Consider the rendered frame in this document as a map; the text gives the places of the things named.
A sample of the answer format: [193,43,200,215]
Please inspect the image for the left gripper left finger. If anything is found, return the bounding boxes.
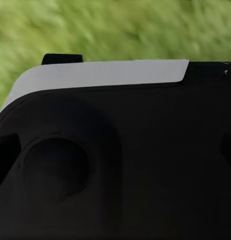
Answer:
[0,133,22,186]

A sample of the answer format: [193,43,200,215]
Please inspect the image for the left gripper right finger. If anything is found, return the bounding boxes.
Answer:
[219,133,231,167]

